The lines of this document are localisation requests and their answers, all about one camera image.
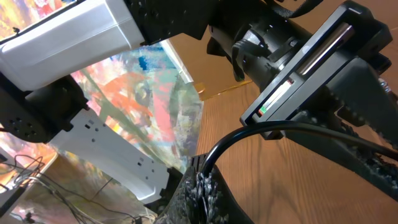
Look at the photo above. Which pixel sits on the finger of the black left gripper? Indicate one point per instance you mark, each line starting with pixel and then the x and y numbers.
pixel 370 166
pixel 357 85

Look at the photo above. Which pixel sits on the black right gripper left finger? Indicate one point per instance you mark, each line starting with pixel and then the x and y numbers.
pixel 183 207

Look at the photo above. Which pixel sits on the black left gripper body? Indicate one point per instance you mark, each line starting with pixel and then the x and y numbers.
pixel 292 67

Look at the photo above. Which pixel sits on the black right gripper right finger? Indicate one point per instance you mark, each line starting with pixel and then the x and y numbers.
pixel 220 204

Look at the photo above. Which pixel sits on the cardboard panel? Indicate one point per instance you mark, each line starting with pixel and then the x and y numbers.
pixel 211 74

